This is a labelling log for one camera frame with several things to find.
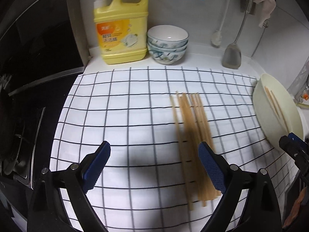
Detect brown hanging cloth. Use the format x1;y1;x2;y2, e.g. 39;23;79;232
282;187;308;231

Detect wooden chopstick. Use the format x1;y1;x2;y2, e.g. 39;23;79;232
264;86;289;131
169;95;194;211
179;93;219;206
189;93;220;200
270;91;289;132
176;91;206;207

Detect hanging white rag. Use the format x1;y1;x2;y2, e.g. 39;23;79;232
253;0;277;28

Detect hanging white ladle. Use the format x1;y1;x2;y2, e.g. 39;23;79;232
211;0;230;48

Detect stacked blue white bowls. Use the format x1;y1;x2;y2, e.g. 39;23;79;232
147;25;189;65

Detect gas valve with orange knob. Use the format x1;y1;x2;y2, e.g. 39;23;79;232
295;86;308;104

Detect hanging metal spoon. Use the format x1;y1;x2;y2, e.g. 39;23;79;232
222;0;253;69

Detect yellow detergent bottle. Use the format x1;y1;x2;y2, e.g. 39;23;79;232
93;0;149;65

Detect cream plastic basin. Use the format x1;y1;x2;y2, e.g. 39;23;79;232
252;73;304;151

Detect white grid cloth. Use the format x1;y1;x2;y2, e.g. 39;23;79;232
50;66;297;231

